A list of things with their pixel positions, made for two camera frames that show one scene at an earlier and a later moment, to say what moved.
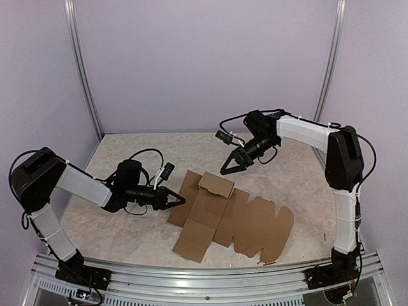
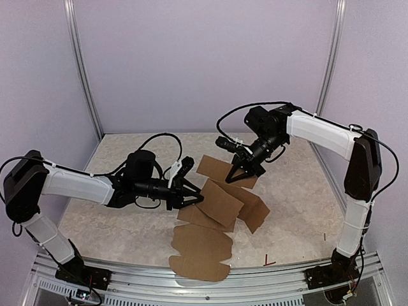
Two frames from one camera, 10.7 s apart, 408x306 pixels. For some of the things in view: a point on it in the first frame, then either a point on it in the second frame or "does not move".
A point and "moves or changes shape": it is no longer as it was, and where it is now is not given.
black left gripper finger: x=168 y=191 to x=184 y=182
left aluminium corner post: x=69 y=9 does not move
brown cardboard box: x=208 y=211 moves or changes shape
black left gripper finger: x=170 y=204 to x=189 y=202
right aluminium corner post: x=335 y=47 does not move
